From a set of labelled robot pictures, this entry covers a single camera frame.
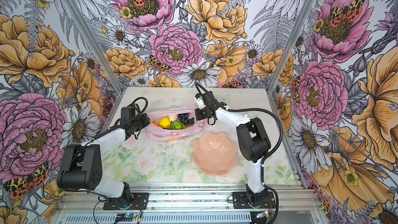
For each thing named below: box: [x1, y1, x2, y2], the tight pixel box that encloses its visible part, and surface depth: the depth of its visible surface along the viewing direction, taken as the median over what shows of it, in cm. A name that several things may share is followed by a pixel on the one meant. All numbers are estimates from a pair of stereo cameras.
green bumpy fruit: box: [170, 120, 183, 130], surface depth 96 cm
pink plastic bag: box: [147, 102, 206, 143], surface depth 91 cm
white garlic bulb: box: [167, 114, 178, 122], surface depth 101 cm
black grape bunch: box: [177, 112, 195, 126], surface depth 103 cm
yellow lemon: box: [159, 117, 172, 130], surface depth 99 cm
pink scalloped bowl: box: [191, 131, 238, 176], surface depth 91 cm
